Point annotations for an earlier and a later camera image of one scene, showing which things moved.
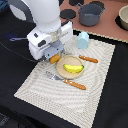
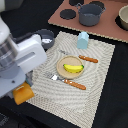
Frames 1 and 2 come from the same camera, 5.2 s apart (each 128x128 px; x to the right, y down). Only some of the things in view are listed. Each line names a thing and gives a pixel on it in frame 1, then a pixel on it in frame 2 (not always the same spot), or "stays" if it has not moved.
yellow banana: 73,68 stays
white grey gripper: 44,44 to 30,53
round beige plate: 70,60 stays
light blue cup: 82,40 stays
